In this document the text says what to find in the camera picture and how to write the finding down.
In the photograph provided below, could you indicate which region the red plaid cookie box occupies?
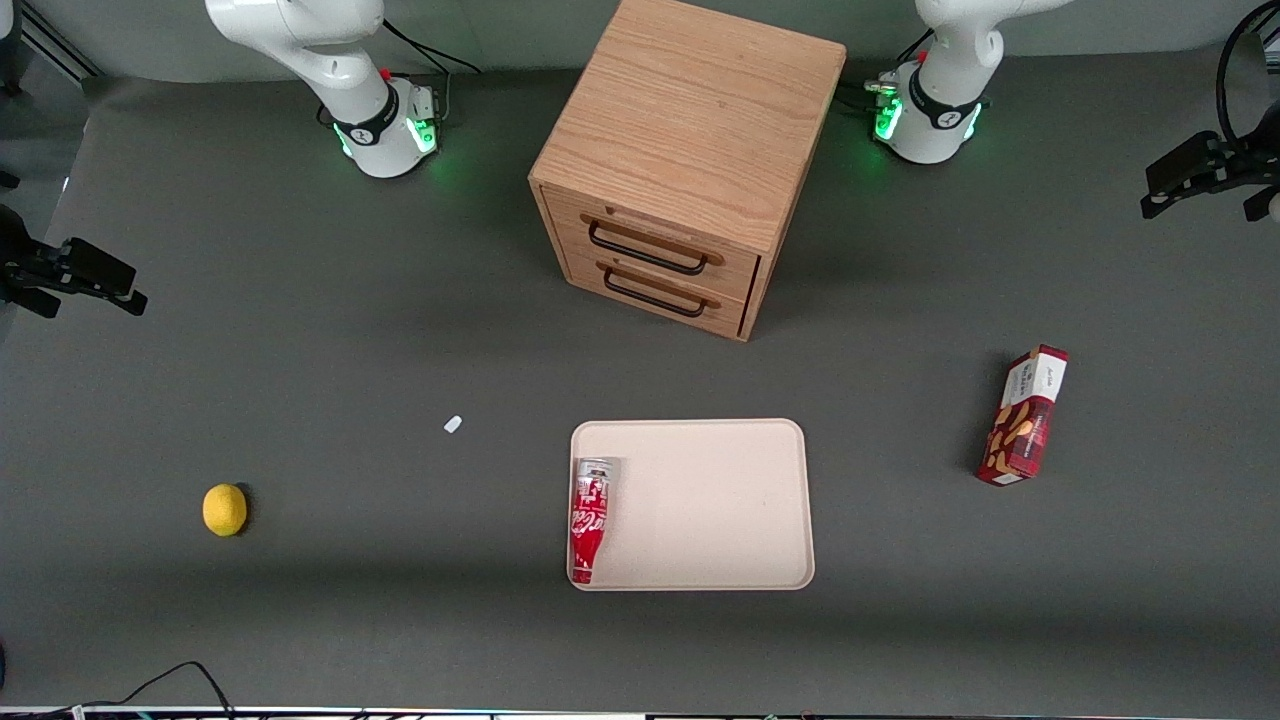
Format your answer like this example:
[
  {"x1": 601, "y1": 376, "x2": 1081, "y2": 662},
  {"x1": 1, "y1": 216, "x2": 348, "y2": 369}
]
[{"x1": 976, "y1": 344, "x2": 1070, "y2": 488}]

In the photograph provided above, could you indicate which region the beige plastic tray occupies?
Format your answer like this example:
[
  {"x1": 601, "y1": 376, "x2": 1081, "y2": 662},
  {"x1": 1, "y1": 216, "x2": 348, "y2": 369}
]
[{"x1": 568, "y1": 418, "x2": 816, "y2": 592}]

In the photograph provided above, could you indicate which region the wooden drawer front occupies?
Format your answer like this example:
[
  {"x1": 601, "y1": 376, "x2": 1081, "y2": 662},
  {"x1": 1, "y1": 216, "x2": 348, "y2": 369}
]
[
  {"x1": 540, "y1": 186, "x2": 761, "y2": 301},
  {"x1": 563, "y1": 250, "x2": 753, "y2": 338}
]

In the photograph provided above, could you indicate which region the red cola bottle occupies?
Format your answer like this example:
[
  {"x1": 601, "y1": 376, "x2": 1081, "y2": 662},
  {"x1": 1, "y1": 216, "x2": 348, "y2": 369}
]
[{"x1": 569, "y1": 457, "x2": 613, "y2": 585}]

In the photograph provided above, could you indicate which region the wooden board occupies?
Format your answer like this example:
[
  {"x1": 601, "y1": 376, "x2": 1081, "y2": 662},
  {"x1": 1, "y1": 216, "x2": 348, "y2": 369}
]
[{"x1": 528, "y1": 0, "x2": 848, "y2": 343}]

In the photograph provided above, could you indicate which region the yellow lemon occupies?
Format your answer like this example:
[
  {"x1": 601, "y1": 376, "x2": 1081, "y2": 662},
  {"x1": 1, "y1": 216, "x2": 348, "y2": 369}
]
[{"x1": 202, "y1": 483, "x2": 249, "y2": 538}]

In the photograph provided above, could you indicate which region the black drawer handle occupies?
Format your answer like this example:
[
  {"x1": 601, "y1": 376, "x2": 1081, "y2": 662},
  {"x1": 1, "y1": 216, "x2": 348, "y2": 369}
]
[
  {"x1": 587, "y1": 219, "x2": 708, "y2": 277},
  {"x1": 602, "y1": 264, "x2": 707, "y2": 320}
]

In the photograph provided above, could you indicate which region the black arm base cable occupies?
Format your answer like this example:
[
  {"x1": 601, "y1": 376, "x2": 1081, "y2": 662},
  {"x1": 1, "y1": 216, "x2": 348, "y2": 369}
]
[{"x1": 383, "y1": 18, "x2": 482, "y2": 77}]

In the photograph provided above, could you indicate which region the thin black cable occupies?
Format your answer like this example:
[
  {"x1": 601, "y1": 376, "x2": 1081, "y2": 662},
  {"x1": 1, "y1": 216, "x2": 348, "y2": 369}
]
[{"x1": 0, "y1": 660, "x2": 237, "y2": 717}]

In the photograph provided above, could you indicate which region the black camera clamp mount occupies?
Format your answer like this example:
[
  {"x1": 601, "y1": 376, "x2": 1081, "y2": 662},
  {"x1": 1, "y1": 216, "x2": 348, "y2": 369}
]
[
  {"x1": 1140, "y1": 130, "x2": 1280, "y2": 223},
  {"x1": 0, "y1": 205, "x2": 149, "y2": 319}
]

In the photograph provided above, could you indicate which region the black looped cable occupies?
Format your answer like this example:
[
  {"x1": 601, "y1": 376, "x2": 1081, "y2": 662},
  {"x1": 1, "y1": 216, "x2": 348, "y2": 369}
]
[{"x1": 1214, "y1": 0, "x2": 1280, "y2": 151}]

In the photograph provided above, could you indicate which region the black metal rail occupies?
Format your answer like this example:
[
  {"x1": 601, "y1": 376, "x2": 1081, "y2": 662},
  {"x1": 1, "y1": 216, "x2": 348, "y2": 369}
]
[{"x1": 18, "y1": 0, "x2": 103, "y2": 83}]

